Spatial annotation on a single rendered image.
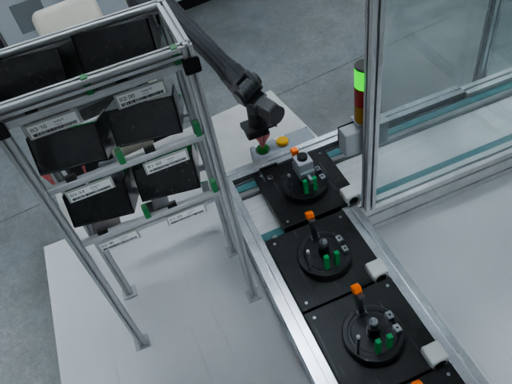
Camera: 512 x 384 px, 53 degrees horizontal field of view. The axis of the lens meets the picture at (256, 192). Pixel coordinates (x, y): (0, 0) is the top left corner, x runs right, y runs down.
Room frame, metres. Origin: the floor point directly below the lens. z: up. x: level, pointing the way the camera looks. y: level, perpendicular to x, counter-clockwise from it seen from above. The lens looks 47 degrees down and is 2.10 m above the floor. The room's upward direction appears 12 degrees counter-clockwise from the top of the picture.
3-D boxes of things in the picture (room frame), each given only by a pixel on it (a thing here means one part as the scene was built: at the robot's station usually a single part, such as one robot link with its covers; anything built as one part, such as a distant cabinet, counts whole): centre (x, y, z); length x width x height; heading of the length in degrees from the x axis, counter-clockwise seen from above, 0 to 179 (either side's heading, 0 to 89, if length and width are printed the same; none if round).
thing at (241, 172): (1.22, -0.32, 0.91); 0.89 x 0.06 x 0.11; 103
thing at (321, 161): (1.02, -0.15, 0.96); 0.24 x 0.24 x 0.02; 13
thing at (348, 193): (0.95, -0.26, 0.97); 0.05 x 0.05 x 0.04; 13
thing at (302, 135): (1.24, -0.12, 0.93); 0.21 x 0.07 x 0.06; 103
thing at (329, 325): (0.52, -0.20, 1.01); 0.24 x 0.24 x 0.13; 13
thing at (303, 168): (1.01, -0.15, 1.06); 0.08 x 0.04 x 0.07; 13
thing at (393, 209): (1.05, -0.38, 0.91); 0.84 x 0.28 x 0.10; 103
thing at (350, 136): (0.94, -0.30, 1.29); 0.12 x 0.05 x 0.25; 103
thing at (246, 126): (1.22, -0.05, 1.09); 0.10 x 0.07 x 0.07; 103
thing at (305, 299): (0.76, -0.14, 1.01); 0.24 x 0.24 x 0.13; 13
